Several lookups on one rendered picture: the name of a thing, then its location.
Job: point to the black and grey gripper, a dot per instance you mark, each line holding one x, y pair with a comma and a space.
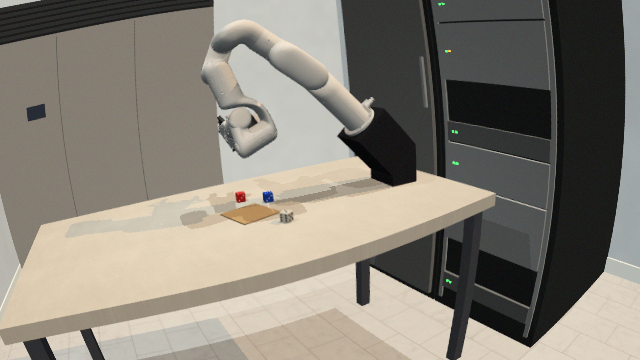
230, 141

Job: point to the tan mat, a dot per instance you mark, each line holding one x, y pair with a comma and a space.
250, 213

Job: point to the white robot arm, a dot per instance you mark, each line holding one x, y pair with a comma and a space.
290, 60

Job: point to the blue die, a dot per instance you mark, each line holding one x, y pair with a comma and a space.
268, 197

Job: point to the red die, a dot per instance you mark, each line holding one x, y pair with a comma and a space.
240, 196

